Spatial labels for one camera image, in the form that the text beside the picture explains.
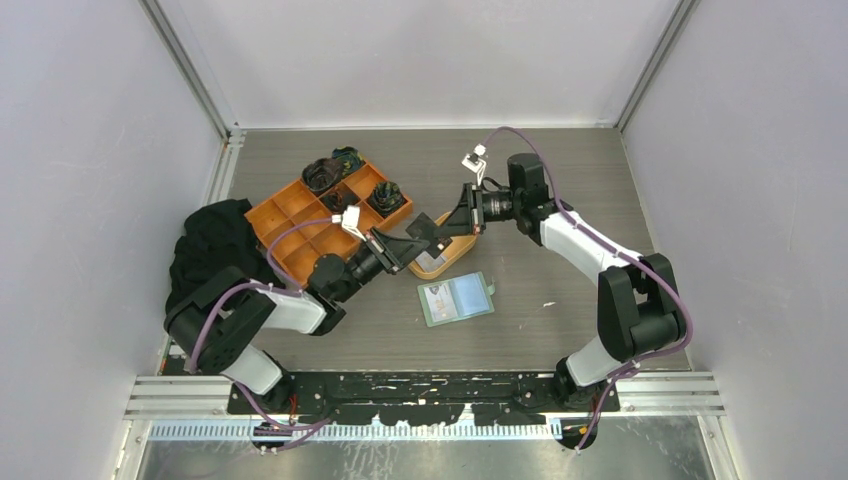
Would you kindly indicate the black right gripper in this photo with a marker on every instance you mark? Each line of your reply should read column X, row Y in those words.
column 460, row 222

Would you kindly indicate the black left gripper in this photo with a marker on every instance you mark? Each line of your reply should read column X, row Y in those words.
column 392, row 252

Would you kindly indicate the silver Chlitina card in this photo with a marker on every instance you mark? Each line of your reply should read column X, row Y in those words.
column 429, row 264

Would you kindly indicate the black VIP card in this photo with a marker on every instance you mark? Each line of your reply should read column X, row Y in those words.
column 423, row 227

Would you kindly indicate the white printed card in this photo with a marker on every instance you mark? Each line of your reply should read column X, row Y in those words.
column 439, row 301

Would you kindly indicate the green card holder wallet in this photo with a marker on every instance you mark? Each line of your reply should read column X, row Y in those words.
column 472, row 296

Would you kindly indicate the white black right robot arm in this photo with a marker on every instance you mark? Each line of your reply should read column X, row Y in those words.
column 637, row 311

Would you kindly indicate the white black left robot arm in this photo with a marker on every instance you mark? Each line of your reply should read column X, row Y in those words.
column 216, row 325

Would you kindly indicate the yellow oval tray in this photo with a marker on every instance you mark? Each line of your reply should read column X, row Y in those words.
column 459, row 247

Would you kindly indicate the green patterned rolled sock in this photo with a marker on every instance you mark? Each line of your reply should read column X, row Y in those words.
column 386, row 198

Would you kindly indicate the dark rolled sock centre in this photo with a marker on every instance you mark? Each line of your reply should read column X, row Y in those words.
column 339, row 198

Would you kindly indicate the dark rolled sock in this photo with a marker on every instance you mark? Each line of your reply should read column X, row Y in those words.
column 339, row 198
column 322, row 174
column 349, row 158

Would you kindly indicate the orange wooden divider box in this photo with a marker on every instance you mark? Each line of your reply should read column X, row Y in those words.
column 293, row 223

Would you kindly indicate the dark rolled sock top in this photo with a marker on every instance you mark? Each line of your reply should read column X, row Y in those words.
column 349, row 158

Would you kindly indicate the dark rolled sock left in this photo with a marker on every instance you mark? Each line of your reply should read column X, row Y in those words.
column 322, row 174

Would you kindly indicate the black cloth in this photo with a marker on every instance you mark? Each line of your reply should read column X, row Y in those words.
column 216, row 236

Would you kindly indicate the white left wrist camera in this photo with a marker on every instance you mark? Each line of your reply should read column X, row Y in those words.
column 348, row 221

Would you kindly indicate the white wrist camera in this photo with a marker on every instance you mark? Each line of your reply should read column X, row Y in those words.
column 475, row 161
column 348, row 221

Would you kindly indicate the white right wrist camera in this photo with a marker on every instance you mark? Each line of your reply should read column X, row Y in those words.
column 475, row 161

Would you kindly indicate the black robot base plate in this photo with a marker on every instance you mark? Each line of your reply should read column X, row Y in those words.
column 428, row 398

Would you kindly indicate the aluminium frame rail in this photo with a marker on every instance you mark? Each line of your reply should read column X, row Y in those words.
column 177, row 409

